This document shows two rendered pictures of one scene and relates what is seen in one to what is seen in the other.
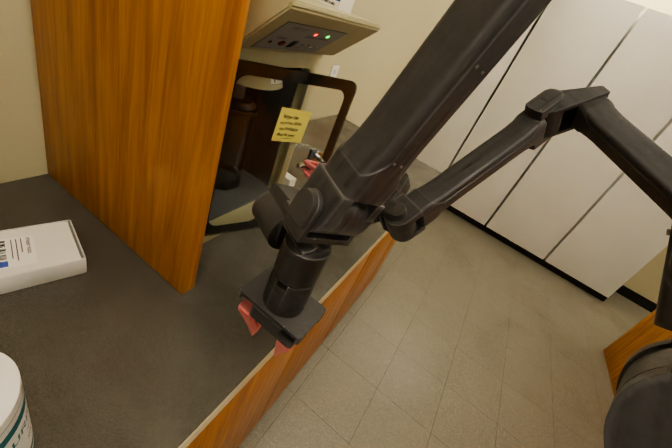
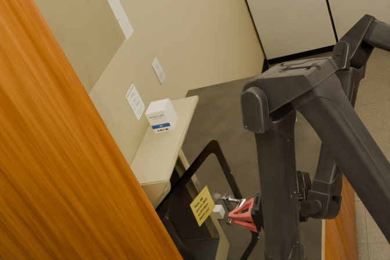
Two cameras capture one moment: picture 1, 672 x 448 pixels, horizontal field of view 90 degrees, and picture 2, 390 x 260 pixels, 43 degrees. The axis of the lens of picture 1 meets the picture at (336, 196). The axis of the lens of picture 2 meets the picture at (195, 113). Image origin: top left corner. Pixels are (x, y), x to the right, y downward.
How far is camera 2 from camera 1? 66 cm
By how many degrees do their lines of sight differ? 5
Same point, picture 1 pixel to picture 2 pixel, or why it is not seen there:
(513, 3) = (284, 176)
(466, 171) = not seen: hidden behind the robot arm
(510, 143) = not seen: hidden behind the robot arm
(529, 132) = (349, 82)
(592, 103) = (369, 32)
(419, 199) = (321, 187)
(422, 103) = (283, 222)
